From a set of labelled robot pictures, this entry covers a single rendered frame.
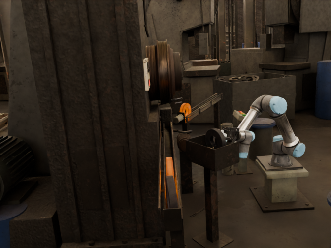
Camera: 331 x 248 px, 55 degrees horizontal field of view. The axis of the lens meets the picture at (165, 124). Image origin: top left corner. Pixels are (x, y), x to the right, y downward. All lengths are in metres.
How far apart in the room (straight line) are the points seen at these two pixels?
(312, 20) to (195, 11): 1.83
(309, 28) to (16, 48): 4.24
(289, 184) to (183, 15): 3.15
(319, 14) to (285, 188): 3.54
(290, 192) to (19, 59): 2.42
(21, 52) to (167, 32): 2.74
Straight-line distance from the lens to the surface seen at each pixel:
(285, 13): 5.71
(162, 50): 2.19
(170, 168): 1.49
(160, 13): 5.09
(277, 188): 2.71
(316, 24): 5.66
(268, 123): 3.50
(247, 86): 4.52
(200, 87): 5.01
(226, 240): 2.31
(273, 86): 4.74
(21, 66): 2.85
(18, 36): 2.84
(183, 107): 2.83
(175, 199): 1.32
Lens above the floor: 1.33
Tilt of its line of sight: 14 degrees down
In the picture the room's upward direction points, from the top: 4 degrees counter-clockwise
